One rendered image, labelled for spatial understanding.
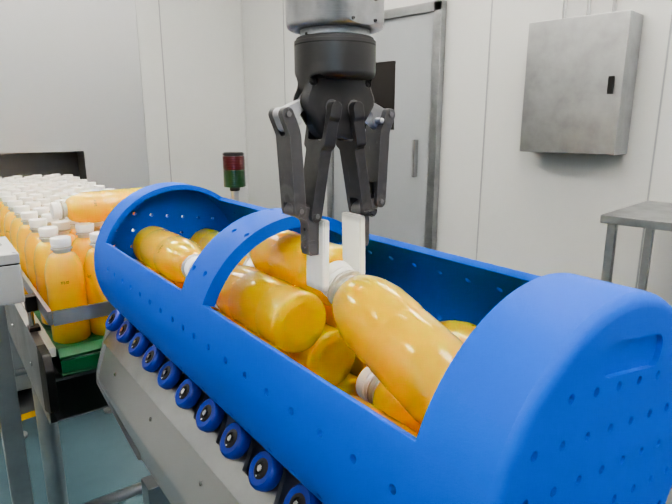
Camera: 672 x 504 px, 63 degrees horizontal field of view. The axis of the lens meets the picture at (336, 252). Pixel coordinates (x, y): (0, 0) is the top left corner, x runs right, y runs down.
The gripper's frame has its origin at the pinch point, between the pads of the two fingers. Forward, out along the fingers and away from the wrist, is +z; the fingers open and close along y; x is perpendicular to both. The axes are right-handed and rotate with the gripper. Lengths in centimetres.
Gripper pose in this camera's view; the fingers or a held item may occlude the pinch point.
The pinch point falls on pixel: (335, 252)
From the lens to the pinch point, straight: 54.7
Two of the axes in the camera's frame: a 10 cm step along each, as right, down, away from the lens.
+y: 8.0, -1.4, 5.8
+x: -6.0, -1.8, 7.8
